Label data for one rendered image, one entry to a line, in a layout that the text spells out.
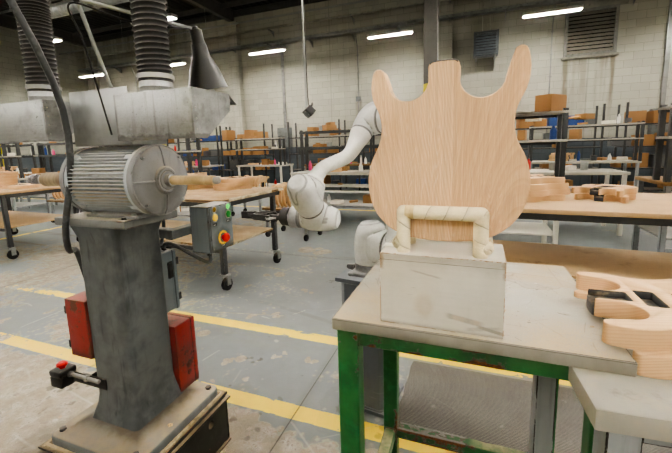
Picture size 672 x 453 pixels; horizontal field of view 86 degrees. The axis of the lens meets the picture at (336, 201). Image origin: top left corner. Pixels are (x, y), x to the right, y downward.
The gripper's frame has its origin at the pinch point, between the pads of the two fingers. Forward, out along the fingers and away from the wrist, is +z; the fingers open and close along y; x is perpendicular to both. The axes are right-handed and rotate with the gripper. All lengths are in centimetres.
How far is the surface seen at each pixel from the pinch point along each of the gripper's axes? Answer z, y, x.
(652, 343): -123, -50, -11
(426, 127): -80, -46, 32
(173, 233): 21.1, -21.8, -4.3
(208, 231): 11.8, -12.5, -5.2
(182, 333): 26, -18, -50
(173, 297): 31.2, -15.3, -35.2
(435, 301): -83, -51, -7
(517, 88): -98, -47, 39
